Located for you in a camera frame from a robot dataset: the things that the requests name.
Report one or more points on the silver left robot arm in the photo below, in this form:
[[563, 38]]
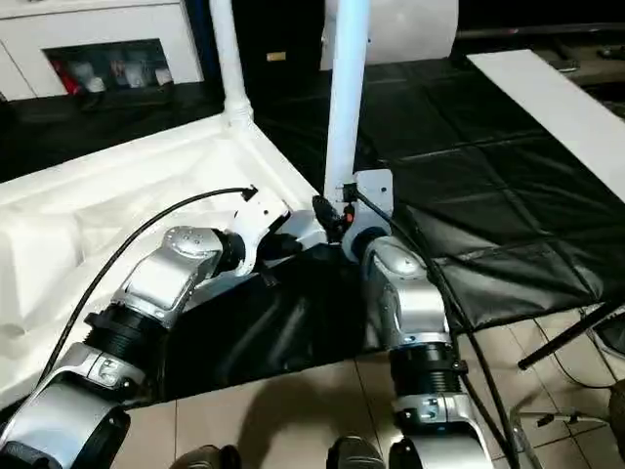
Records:
[[156, 293]]

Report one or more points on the small white jar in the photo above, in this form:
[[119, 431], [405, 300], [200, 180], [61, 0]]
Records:
[[93, 83], [161, 76]]

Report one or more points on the black box with yellow label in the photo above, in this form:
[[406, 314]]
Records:
[[283, 39]]

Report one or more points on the small red bottle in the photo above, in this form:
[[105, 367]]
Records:
[[63, 76]]

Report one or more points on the black stand leg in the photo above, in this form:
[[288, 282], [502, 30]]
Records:
[[576, 334]]

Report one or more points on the dark grey robot foot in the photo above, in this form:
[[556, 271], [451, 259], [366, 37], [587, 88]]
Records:
[[203, 458], [356, 454]]

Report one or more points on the white plastic table leg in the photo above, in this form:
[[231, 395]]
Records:
[[347, 98], [229, 59]]

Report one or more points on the white plastic table top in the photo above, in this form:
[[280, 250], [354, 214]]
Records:
[[98, 215]]

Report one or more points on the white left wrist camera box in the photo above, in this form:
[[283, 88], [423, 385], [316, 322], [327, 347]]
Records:
[[262, 220]]

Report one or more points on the white cabinet with glass doors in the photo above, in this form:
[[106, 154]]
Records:
[[98, 24]]

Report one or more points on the white flat board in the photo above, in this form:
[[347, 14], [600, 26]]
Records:
[[557, 98]]

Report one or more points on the white plastic bag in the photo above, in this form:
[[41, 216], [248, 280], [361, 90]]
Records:
[[410, 29]]

